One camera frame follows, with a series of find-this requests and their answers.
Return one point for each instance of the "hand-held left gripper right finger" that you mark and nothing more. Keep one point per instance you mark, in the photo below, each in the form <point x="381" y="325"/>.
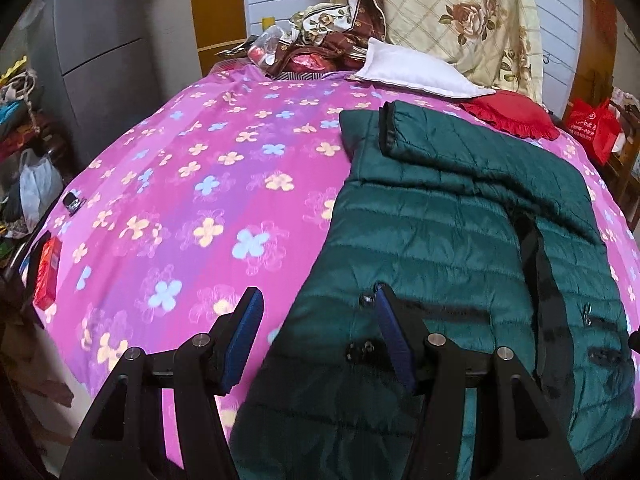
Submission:
<point x="395" y="340"/>

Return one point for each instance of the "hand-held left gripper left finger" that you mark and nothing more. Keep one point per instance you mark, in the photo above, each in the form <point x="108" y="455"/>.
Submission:
<point x="245" y="335"/>

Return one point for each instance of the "green puffer jacket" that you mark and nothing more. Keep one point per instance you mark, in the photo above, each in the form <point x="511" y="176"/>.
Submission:
<point x="425" y="220"/>

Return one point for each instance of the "pile of clothes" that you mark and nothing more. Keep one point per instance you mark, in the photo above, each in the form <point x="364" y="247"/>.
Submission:
<point x="20" y="120"/>

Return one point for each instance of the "pink floral bed sheet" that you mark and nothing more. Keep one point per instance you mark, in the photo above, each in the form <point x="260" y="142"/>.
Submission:
<point x="200" y="170"/>

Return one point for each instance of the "red box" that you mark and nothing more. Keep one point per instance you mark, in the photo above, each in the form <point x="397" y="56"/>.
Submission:
<point x="47" y="272"/>

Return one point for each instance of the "small black device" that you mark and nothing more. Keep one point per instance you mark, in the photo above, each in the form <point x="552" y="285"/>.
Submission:
<point x="74" y="202"/>

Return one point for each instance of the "red ruffled pillow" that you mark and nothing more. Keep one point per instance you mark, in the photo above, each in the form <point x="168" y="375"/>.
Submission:
<point x="515" y="115"/>

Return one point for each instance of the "white plastic bag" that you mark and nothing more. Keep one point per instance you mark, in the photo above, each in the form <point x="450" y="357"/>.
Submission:
<point x="37" y="185"/>

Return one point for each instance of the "white pillow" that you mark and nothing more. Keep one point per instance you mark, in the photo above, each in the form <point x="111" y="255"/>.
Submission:
<point x="410" y="72"/>

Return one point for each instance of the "clear plastic bag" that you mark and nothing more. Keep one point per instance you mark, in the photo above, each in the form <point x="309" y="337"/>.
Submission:
<point x="267" y="47"/>

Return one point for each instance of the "red shopping bag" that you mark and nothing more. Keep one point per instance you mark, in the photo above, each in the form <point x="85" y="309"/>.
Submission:
<point x="592" y="127"/>

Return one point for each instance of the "brown floral quilt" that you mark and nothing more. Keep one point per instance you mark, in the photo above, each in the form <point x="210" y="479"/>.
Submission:
<point x="340" y="45"/>

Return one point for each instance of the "yellow bottle cap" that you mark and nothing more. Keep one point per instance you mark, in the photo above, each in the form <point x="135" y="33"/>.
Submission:
<point x="268" y="23"/>

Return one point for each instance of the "yellow wooden door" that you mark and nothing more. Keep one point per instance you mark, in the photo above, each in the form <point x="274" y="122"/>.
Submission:
<point x="220" y="10"/>

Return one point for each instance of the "grey refrigerator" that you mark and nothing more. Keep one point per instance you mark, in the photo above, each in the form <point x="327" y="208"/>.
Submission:
<point x="100" y="35"/>

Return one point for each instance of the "cream floral quilt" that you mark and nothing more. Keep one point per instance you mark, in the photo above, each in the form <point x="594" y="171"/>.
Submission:
<point x="450" y="10"/>

